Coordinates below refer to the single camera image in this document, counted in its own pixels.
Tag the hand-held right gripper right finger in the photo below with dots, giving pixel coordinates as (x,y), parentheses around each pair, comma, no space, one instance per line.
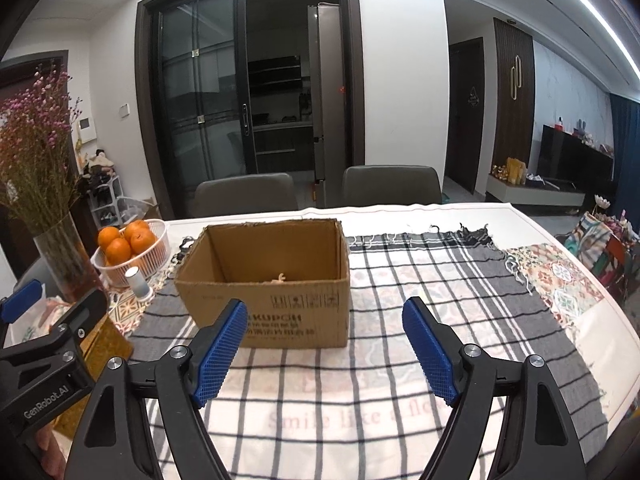
(430,352)

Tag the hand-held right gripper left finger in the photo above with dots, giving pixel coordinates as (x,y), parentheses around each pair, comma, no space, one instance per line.
(220,355)

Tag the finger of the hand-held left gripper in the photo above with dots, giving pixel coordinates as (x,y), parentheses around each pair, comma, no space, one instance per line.
(85,310)
(20,301)

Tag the brown cardboard box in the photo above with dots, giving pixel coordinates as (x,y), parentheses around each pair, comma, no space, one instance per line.
(285,312)

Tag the white plastic bag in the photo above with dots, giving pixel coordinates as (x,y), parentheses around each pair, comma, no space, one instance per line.
(37,317)

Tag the woven tissue box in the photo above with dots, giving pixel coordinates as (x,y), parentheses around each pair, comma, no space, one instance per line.
(107,342)

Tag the glass vase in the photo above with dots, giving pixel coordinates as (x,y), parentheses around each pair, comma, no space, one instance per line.
(67,260)

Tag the small white cylinder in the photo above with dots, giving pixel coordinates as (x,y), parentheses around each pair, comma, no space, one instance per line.
(136,284)

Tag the orange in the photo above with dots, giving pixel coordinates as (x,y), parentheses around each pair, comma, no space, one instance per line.
(142,241)
(118,251)
(137,229)
(109,236)

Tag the white plastic basket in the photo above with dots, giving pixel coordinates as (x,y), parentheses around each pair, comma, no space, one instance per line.
(150,260)

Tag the plaid tablecloth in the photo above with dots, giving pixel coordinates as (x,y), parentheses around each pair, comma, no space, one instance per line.
(400,270)

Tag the cluttered shoe rack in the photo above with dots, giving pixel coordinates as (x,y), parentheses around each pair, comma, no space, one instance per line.
(102,185)

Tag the dried pink flowers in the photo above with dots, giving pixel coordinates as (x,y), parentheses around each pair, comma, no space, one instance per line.
(35,160)

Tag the grey dining chair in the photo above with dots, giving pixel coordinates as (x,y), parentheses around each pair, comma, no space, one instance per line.
(245,195)
(392,185)

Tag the white television stand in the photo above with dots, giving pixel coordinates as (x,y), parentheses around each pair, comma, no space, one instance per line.
(530,195)

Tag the colourful patterned chair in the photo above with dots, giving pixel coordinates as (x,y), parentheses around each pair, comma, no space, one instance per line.
(600,245)

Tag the yellow gift bag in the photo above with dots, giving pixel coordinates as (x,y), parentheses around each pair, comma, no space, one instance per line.
(515,169)

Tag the sliding glass door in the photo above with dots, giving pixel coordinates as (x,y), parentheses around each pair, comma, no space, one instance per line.
(200,110)

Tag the black television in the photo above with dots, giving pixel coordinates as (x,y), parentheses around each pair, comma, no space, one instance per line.
(575,160)

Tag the plain dark door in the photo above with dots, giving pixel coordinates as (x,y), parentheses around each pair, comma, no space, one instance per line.
(465,110)

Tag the silver refrigerator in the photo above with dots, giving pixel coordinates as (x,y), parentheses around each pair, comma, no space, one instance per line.
(324,110)

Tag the blue curtain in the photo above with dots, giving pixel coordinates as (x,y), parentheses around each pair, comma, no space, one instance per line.
(627,160)

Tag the white wall intercom panel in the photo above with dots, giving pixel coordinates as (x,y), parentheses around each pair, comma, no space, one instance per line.
(86,128)

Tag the white wall switch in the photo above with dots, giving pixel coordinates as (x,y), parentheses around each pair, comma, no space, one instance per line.
(124,110)

